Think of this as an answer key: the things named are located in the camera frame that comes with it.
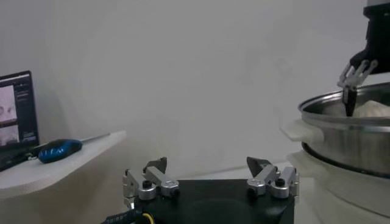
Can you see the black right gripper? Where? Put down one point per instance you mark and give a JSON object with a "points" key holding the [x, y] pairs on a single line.
{"points": [[379, 36]]}

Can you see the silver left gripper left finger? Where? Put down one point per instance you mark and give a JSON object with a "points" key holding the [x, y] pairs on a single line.
{"points": [[155, 178]]}

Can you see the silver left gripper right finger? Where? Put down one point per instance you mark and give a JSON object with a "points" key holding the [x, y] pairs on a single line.
{"points": [[265, 175]]}

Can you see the white steamed baozi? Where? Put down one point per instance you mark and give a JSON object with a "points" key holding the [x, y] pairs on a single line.
{"points": [[373, 109]]}

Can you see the stainless steel steamer tray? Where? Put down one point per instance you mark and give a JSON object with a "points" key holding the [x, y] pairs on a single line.
{"points": [[350, 149]]}

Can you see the white steamer base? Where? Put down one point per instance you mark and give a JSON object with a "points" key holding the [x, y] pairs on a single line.
{"points": [[335, 194]]}

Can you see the white side table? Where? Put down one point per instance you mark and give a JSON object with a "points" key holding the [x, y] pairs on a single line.
{"points": [[61, 179]]}

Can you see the blue computer mouse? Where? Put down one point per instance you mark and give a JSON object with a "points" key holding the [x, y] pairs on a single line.
{"points": [[59, 150]]}

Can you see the black laptop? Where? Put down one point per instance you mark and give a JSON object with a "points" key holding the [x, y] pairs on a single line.
{"points": [[29, 112]]}

